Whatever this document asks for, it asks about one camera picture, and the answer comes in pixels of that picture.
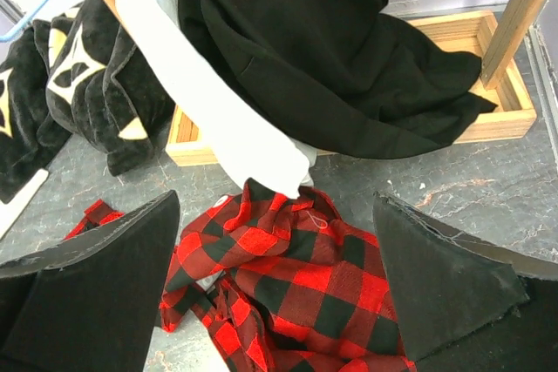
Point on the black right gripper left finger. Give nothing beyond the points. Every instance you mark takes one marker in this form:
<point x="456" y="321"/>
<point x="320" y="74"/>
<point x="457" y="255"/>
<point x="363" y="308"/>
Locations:
<point x="90" y="303"/>

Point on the wooden clothes rack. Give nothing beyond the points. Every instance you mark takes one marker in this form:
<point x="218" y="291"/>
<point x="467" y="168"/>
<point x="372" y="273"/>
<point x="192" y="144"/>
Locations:
<point x="475" y="31"/>

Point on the light blue hanger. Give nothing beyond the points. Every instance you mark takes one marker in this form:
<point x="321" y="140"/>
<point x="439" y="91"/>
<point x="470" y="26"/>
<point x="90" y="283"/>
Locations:
<point x="22" y="23"/>

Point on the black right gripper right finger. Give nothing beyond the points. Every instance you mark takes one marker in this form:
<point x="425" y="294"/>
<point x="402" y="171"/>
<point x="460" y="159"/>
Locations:
<point x="463" y="303"/>

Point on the folded white cloth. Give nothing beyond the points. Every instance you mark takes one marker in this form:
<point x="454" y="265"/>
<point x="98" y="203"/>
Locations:
<point x="10" y="212"/>

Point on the black hanging garment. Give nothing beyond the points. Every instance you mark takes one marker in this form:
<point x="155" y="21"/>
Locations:
<point x="339" y="75"/>

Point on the red black plaid shirt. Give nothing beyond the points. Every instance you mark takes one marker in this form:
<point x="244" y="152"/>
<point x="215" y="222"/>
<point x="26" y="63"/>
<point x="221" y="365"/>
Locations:
<point x="284" y="285"/>

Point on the black beige patterned blanket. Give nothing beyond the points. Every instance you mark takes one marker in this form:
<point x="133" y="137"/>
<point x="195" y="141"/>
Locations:
<point x="79" y="73"/>

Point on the white hanging shirt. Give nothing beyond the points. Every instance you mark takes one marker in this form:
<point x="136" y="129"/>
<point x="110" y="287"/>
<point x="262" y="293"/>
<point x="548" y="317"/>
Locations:
<point x="245" y="144"/>

